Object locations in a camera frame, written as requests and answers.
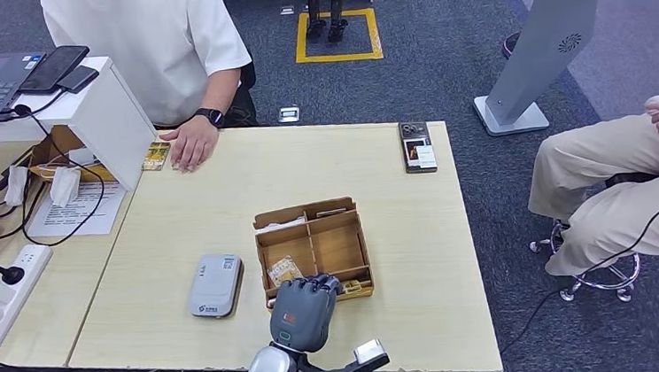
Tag black round base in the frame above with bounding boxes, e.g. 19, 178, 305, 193
500, 30, 523, 59

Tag grey kiosk stand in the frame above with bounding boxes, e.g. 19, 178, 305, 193
464, 0, 621, 139

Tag white folded mask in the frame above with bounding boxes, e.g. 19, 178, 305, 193
46, 164, 84, 209
1, 164, 32, 209

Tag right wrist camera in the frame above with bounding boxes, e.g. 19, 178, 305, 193
352, 337, 391, 367

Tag person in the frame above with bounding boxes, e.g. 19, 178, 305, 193
520, 95, 659, 280
40, 0, 261, 183

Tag white power strip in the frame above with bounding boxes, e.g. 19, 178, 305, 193
0, 242, 61, 365

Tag brown cardboard box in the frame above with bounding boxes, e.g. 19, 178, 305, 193
25, 120, 117, 189

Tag silver floor socket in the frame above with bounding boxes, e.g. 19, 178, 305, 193
275, 105, 301, 124

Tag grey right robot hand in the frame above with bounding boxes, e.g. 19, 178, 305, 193
266, 271, 349, 357

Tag black floor cable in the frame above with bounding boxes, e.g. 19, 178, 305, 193
407, 182, 659, 372

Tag black plug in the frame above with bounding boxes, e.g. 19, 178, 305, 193
0, 258, 27, 288

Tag chrome stool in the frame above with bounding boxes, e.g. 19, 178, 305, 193
523, 171, 646, 311

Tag printed paper sheet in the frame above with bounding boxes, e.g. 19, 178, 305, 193
22, 178, 129, 242

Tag yellow room key card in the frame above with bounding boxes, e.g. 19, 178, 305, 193
338, 277, 375, 297

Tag black wristwatch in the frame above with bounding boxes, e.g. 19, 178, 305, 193
194, 105, 226, 131

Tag cardboard organizer box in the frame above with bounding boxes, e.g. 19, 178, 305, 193
251, 195, 376, 311

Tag humanoid robot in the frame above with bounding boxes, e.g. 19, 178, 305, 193
301, 0, 353, 45

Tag black smartphone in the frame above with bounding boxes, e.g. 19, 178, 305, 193
13, 43, 95, 97

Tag black charging cable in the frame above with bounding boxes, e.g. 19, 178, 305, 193
0, 88, 110, 252

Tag grey card reader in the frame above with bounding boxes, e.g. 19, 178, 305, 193
184, 252, 248, 322

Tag yellow card stack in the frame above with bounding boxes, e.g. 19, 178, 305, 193
139, 140, 174, 173

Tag white desk riser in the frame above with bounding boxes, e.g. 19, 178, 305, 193
0, 51, 161, 202

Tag person's left hand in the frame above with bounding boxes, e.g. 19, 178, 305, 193
158, 121, 223, 175

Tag white paper slips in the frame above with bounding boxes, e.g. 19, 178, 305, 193
255, 215, 307, 232

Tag yellow floor tape square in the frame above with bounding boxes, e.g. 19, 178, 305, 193
291, 5, 384, 67

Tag pale wooden desk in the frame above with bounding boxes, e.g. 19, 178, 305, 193
0, 127, 174, 372
49, 105, 505, 372

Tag brown smartphone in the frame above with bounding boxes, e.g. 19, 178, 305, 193
398, 119, 439, 175

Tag hotel key card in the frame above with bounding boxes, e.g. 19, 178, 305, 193
265, 254, 306, 289

